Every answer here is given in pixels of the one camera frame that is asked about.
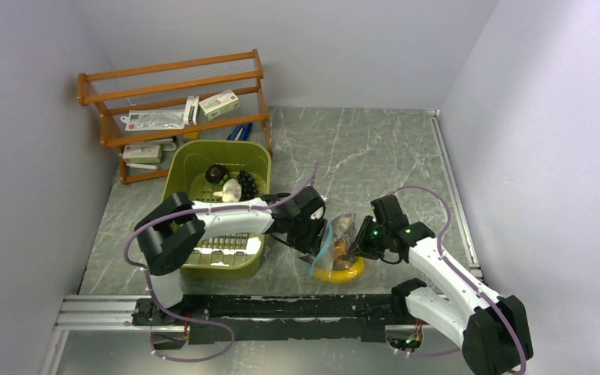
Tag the white box lower shelf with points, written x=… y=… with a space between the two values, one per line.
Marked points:
x=142 y=153

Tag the white green box on shelf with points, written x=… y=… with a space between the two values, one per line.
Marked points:
x=219 y=104

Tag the dark fake grape bunch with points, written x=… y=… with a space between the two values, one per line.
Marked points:
x=249 y=188

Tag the yellow fake banana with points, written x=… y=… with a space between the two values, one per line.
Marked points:
x=346 y=272

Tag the small white upright box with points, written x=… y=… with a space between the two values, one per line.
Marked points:
x=191 y=110

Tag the clear zip top bag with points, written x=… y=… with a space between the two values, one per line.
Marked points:
x=332 y=245

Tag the dark fake mangosteen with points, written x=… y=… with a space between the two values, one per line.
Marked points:
x=217 y=174

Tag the clear blister pack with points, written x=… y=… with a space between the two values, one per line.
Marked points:
x=149 y=120

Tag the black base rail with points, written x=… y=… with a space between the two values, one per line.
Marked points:
x=208 y=319

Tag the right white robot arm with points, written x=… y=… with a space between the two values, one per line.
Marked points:
x=490 y=330

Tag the orange wooden shelf rack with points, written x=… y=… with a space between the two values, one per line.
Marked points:
x=148 y=104

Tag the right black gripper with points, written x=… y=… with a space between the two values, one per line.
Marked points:
x=368 y=251

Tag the aluminium frame rail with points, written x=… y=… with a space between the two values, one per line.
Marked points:
x=96 y=313

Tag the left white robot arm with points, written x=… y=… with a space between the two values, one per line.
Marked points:
x=172 y=231

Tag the blue stapler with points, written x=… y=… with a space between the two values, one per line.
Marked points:
x=241 y=132

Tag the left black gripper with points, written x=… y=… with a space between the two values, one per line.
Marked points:
x=310 y=244

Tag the white fake mushroom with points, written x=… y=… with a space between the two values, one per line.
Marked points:
x=231 y=192

